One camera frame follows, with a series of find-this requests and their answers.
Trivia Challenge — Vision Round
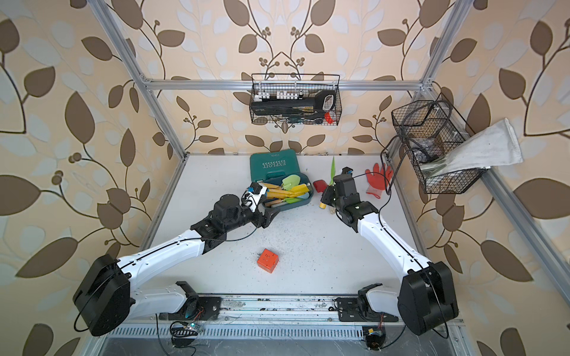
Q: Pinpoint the red toy shovel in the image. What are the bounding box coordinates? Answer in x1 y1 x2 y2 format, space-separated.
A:
313 179 329 194

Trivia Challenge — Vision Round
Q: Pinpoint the yellow toy spatula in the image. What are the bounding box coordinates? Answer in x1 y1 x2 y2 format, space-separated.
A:
267 184 310 199

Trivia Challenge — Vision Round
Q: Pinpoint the green toy shovel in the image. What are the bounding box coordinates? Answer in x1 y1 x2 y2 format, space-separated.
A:
319 157 335 214

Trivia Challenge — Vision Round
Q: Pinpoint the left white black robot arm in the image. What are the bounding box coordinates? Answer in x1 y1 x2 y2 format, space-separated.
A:
73 191 280 337

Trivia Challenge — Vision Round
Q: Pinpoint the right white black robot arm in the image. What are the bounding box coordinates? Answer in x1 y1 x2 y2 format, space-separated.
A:
321 167 459 335

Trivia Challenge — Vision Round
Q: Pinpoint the green storage box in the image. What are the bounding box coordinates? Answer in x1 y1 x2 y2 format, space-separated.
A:
249 149 314 212

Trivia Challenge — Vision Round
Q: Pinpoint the orange cube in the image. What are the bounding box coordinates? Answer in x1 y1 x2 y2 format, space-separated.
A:
257 249 279 273

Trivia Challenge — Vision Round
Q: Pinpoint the red rubber glove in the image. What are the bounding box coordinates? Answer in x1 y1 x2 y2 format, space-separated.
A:
365 163 393 200

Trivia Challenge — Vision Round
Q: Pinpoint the black tool in basket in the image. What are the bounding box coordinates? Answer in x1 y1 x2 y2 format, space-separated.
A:
249 90 339 120

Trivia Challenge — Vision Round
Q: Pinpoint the white cloth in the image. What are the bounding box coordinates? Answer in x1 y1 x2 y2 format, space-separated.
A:
419 118 524 178

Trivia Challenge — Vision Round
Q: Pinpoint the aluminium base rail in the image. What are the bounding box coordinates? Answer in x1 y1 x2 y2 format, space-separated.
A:
122 294 403 326

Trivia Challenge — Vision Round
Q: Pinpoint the back wire basket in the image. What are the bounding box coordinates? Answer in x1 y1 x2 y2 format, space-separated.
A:
248 72 342 127

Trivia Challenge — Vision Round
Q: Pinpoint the wire basket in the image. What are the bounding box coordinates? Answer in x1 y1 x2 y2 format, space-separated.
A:
248 72 342 127
380 94 489 194

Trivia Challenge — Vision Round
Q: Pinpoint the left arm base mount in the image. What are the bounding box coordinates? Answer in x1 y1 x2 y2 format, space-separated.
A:
159 281 222 322

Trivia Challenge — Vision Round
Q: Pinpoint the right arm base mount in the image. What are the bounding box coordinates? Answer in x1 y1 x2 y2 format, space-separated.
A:
335 283 399 323

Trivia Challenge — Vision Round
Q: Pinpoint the right wire basket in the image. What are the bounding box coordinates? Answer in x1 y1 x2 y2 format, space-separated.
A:
380 94 489 194

